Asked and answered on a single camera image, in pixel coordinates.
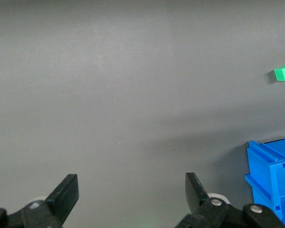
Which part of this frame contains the dark grey table mat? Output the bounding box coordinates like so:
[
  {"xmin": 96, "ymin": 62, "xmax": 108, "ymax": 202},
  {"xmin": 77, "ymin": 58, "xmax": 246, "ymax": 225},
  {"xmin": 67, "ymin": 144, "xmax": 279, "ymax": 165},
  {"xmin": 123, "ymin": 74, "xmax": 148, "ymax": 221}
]
[{"xmin": 0, "ymin": 0, "xmax": 285, "ymax": 228}]

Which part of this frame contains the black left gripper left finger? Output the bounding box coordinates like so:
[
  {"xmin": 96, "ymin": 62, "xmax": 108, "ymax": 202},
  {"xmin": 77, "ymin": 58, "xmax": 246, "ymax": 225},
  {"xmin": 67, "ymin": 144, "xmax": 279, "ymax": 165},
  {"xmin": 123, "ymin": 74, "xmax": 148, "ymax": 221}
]
[{"xmin": 0, "ymin": 174, "xmax": 80, "ymax": 228}]

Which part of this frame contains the blue plastic storage bin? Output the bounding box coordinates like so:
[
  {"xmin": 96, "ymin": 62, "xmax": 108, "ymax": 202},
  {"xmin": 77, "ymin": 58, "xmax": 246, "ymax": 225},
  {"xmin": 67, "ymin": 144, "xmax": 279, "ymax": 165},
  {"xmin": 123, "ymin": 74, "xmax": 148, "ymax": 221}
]
[{"xmin": 244, "ymin": 137, "xmax": 285, "ymax": 222}]

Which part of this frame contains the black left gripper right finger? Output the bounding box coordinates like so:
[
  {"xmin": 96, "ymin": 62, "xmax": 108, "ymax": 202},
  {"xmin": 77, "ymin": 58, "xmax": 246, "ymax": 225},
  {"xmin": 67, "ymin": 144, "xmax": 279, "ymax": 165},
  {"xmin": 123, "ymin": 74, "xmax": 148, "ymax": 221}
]
[{"xmin": 174, "ymin": 172, "xmax": 285, "ymax": 228}]

